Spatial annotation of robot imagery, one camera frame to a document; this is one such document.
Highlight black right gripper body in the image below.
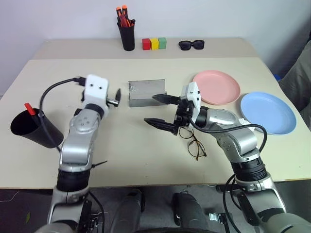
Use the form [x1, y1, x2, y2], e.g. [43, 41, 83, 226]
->
[173, 96, 195, 128]

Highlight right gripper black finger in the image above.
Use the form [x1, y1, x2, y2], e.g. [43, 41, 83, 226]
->
[152, 94, 182, 105]
[143, 117, 178, 136]

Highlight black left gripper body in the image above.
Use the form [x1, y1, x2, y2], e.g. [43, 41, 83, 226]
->
[106, 96, 120, 107]

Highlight grey open glasses case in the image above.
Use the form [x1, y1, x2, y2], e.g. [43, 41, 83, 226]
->
[128, 79, 168, 108]

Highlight tall black pen cup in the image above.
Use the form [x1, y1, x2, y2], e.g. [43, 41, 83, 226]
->
[117, 21, 136, 51]

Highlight wide black cup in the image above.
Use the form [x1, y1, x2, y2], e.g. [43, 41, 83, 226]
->
[10, 108, 64, 149]

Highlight pink plate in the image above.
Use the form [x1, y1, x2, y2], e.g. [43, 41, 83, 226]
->
[193, 70, 241, 105]

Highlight black sunglasses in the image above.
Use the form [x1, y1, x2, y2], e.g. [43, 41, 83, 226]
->
[178, 39, 205, 51]

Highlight black marker with red cap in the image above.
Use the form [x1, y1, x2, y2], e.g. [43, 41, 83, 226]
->
[24, 102, 44, 120]

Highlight blue plate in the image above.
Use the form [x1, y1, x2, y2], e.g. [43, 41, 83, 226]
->
[240, 91, 297, 135]

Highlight dark rounded leg shape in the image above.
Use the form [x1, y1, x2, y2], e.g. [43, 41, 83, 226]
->
[110, 188, 146, 233]
[172, 190, 209, 233]

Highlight olive grey fabric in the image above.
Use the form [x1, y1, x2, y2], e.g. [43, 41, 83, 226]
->
[278, 40, 311, 112]

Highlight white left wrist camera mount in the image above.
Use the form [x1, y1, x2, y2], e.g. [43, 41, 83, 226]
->
[81, 74, 109, 119]

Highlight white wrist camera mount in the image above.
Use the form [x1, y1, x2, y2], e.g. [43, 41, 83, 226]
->
[81, 74, 109, 119]
[181, 82, 202, 117]

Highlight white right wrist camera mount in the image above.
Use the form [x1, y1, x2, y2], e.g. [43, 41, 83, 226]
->
[181, 82, 202, 117]

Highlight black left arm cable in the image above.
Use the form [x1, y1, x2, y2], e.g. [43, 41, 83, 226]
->
[39, 76, 87, 153]

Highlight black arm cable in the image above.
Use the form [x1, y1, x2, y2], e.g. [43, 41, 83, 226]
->
[39, 76, 87, 153]
[187, 116, 268, 153]

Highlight tortoise frame eyeglasses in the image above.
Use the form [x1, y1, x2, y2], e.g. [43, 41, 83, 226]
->
[179, 127, 207, 161]

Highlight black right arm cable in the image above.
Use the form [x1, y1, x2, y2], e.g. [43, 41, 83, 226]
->
[187, 116, 268, 153]

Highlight black cable under table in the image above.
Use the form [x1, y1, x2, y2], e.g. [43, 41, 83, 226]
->
[223, 176, 243, 233]

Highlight metal floor bracket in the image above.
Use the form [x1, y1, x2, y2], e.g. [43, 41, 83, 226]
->
[208, 212, 228, 223]

